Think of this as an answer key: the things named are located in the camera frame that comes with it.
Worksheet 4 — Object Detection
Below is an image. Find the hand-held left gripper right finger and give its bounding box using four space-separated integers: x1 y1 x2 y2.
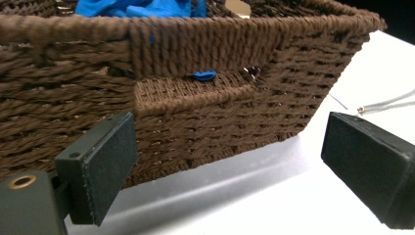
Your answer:
320 111 415 230

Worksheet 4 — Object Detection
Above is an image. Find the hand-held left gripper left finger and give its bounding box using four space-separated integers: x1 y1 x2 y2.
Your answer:
54 111 139 227

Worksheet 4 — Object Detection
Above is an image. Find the white mesh laundry bag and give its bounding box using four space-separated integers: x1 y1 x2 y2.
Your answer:
327 88 415 118

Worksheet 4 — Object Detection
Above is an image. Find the brown woven basket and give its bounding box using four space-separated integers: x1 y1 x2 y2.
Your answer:
0 0 388 190

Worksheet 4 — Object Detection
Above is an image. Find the blue cloth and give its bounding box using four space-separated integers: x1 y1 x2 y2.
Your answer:
74 0 208 19

